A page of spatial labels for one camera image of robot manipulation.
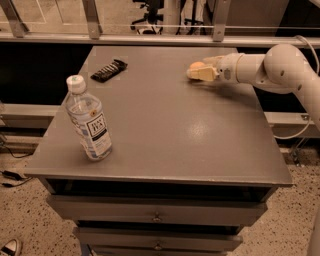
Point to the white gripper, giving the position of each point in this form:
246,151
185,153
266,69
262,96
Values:
227,69

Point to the orange fruit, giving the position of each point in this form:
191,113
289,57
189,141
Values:
196,65

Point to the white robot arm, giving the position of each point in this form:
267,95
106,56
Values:
291,226

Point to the clear plastic water bottle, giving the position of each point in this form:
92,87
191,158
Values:
87,116

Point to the black office chair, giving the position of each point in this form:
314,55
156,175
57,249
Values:
151,17

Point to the black snack bar wrapper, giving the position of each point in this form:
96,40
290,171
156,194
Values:
109,71

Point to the grey drawer cabinet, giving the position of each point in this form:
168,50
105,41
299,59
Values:
191,164

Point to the metal railing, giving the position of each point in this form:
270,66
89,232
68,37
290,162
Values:
232,23

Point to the white sneaker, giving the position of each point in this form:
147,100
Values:
11,248

